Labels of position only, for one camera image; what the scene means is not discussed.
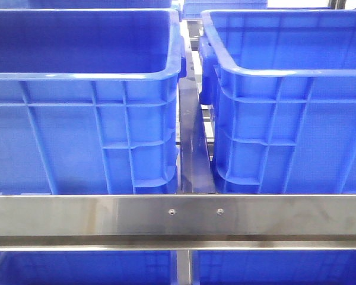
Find large blue crate left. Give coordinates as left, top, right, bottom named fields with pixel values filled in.
left=0, top=9, right=185, bottom=195

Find large blue crate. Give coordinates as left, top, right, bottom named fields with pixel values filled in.
left=199, top=9, right=356, bottom=194
left=0, top=9, right=185, bottom=195

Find large blue crate right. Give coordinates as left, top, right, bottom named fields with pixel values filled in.
left=199, top=9, right=356, bottom=194

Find lower blue crate right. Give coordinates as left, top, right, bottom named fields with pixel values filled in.
left=194, top=250, right=356, bottom=284

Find far blue crate right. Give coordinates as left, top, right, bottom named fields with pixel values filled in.
left=183, top=0, right=268, bottom=19

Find far blue crate left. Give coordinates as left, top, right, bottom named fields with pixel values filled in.
left=0, top=0, right=180, bottom=9

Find lower blue crate left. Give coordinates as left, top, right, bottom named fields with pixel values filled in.
left=0, top=251, right=177, bottom=284

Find steel centre divider rail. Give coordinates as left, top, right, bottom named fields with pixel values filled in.
left=179, top=49, right=215, bottom=194

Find steel vertical rack post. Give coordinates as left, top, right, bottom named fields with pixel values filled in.
left=176, top=250, right=193, bottom=285

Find steel rack front rail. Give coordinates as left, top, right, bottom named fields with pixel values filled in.
left=0, top=194, right=356, bottom=251

